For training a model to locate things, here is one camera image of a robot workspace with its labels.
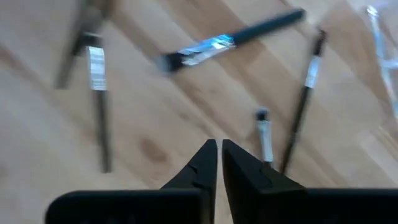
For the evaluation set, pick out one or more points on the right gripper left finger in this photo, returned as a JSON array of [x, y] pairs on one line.
[[186, 205]]

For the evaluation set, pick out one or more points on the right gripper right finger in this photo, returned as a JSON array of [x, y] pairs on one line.
[[264, 202]]

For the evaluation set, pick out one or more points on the thin black makeup brush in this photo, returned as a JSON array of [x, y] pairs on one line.
[[98, 71], [265, 140]]

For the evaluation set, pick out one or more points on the black spoolie brow brush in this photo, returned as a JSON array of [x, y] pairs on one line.
[[312, 73]]

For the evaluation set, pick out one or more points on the foundation brush silver ferrule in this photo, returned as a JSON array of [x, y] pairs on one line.
[[267, 26]]

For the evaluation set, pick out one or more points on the clear acrylic organizer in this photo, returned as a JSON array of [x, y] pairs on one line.
[[377, 37]]

